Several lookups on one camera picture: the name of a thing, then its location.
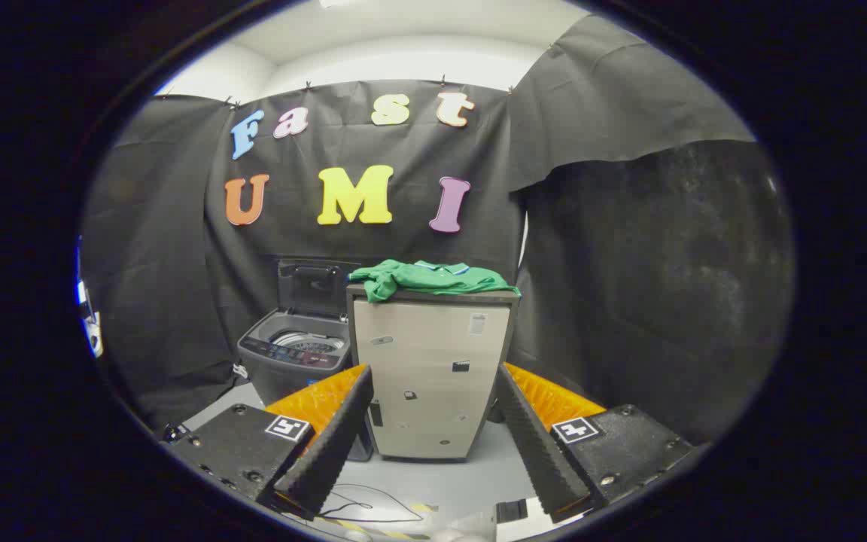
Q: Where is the grey metal cabinet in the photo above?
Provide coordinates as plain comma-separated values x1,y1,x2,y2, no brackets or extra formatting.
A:
346,283,522,461

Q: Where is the black backdrop cloth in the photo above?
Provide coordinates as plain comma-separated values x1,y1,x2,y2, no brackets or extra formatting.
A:
78,14,796,445

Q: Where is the white and blue object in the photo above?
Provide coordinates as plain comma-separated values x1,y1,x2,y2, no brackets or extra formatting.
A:
76,237,105,359

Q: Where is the thin black cable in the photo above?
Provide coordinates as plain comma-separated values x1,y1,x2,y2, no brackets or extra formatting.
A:
319,482,428,525

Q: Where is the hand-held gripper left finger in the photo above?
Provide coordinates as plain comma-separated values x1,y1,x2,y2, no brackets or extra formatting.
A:
165,364,376,520

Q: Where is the grey top-load washing machine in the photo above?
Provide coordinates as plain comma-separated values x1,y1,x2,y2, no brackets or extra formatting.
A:
236,307,374,461

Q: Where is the green polo shirt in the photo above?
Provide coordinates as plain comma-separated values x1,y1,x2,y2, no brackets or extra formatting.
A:
348,259,522,303

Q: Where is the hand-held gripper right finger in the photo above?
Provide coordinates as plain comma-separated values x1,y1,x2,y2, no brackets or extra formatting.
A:
495,361,698,524

